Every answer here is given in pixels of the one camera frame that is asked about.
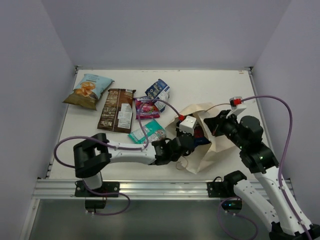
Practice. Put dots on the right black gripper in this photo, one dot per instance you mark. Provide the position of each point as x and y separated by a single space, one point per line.
215 124

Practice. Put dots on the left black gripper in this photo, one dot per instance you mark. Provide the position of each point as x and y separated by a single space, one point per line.
186 139

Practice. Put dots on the blue snack box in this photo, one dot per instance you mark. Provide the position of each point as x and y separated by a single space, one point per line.
199 136

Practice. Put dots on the brown paper bag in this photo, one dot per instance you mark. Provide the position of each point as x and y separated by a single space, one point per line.
204 156

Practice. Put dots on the green mint candy pack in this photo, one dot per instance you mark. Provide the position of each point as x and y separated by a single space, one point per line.
153 130

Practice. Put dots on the purple berry candy bag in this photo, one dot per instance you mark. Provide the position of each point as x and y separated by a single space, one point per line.
144 109

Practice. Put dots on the navy kettle chips bag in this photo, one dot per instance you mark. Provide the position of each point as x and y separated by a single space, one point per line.
158 90

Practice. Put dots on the brown chocolate snack bag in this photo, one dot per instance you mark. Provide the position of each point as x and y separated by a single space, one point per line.
117 112

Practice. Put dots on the gold blue crisps bag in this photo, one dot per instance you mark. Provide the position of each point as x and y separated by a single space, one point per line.
88 91

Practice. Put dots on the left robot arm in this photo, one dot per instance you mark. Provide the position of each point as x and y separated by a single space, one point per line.
96 152

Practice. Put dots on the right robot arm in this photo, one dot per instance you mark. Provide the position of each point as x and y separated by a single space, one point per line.
279 212

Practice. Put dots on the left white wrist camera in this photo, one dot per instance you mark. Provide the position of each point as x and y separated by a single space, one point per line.
188 125

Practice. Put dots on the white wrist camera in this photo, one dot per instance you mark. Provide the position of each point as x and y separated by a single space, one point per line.
188 125
237 106

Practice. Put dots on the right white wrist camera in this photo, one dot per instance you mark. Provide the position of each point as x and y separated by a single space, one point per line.
237 106

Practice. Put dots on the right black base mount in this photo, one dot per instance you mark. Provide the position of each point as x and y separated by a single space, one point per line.
219 188

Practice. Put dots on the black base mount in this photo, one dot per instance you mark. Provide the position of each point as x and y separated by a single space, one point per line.
219 188
93 202

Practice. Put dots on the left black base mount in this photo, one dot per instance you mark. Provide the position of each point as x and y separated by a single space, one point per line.
93 202

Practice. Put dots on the aluminium mounting rail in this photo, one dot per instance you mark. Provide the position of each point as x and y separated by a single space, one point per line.
63 189

